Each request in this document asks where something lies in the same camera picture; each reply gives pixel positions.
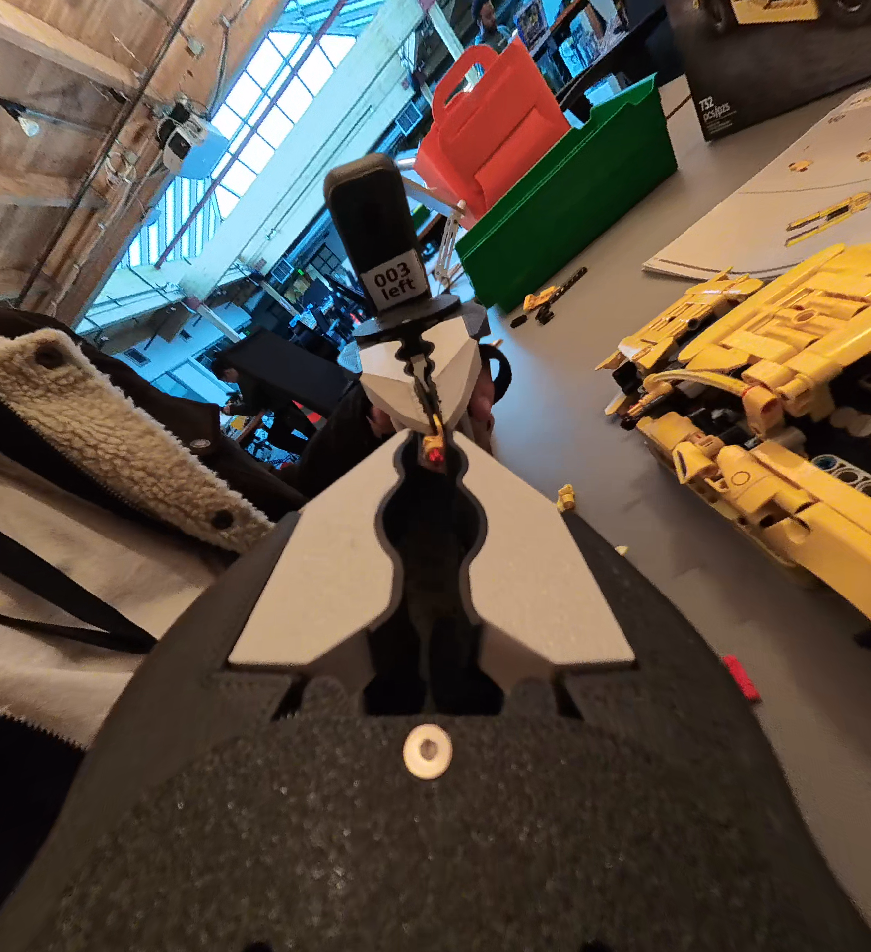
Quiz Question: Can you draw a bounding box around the white shirt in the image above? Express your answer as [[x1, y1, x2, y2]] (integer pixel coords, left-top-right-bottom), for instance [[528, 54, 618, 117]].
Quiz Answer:
[[0, 424, 237, 748]]

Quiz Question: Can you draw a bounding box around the black strap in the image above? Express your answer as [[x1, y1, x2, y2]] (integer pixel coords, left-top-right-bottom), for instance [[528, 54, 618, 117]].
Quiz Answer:
[[0, 506, 160, 655]]

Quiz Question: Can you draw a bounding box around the green plastic bin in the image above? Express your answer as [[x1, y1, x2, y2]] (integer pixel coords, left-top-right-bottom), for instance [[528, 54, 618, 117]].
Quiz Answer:
[[456, 73, 678, 313]]

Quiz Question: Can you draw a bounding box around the yellow brick car model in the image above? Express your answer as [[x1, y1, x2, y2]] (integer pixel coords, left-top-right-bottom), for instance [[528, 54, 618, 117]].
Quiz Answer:
[[595, 241, 871, 659]]

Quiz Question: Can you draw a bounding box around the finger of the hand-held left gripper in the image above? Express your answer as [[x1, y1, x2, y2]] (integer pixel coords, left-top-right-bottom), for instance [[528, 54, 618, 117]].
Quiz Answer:
[[421, 327, 486, 440], [357, 336, 435, 434]]

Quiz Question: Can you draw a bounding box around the skylight window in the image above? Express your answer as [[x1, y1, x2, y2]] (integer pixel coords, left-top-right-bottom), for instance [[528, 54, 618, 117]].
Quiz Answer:
[[119, 0, 377, 269]]

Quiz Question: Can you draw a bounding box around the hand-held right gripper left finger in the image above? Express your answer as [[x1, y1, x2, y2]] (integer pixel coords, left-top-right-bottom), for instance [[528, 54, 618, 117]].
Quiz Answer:
[[226, 430, 418, 700]]

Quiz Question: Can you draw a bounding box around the black brick set box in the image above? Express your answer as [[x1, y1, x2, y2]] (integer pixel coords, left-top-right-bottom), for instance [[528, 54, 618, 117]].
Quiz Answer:
[[665, 0, 871, 142]]

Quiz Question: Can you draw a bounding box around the shelf with boxed sets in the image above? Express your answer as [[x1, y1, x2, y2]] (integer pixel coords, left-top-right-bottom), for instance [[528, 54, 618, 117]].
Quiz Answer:
[[513, 0, 630, 83]]

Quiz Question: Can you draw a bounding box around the white ceiling device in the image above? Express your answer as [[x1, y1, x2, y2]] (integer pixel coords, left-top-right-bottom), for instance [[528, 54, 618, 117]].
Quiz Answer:
[[154, 100, 228, 179]]

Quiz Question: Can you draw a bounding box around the red carry box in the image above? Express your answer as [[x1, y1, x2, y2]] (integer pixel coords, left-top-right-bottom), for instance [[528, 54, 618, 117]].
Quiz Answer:
[[413, 37, 574, 232]]

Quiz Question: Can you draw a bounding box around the person's left forearm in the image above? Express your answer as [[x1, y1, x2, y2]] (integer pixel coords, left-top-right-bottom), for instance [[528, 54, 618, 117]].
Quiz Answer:
[[296, 375, 407, 501]]

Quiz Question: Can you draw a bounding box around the grey desk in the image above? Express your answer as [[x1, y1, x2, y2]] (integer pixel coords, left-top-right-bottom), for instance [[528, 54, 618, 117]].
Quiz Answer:
[[480, 63, 871, 952]]

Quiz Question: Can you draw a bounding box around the yellow brick with black axle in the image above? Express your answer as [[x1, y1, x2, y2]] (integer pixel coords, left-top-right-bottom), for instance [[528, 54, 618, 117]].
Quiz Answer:
[[522, 266, 590, 326]]

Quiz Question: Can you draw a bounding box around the open instruction booklet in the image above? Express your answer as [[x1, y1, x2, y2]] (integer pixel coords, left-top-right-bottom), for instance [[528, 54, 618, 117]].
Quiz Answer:
[[642, 74, 871, 282]]

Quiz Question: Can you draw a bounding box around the person's left hand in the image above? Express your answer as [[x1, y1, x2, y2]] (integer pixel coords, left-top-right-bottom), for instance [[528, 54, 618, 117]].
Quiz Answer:
[[459, 374, 498, 455]]

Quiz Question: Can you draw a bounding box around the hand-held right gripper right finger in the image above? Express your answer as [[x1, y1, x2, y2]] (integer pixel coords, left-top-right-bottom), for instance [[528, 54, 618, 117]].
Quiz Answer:
[[445, 431, 637, 696]]

